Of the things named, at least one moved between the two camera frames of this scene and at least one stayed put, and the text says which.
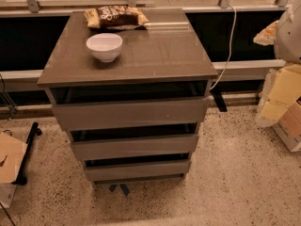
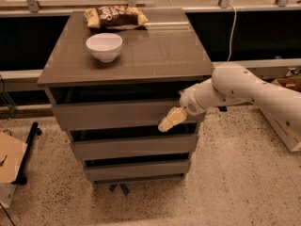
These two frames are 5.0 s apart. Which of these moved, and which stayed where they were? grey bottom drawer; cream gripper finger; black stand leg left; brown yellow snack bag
Moved: cream gripper finger
Stayed: brown yellow snack bag; grey bottom drawer; black stand leg left
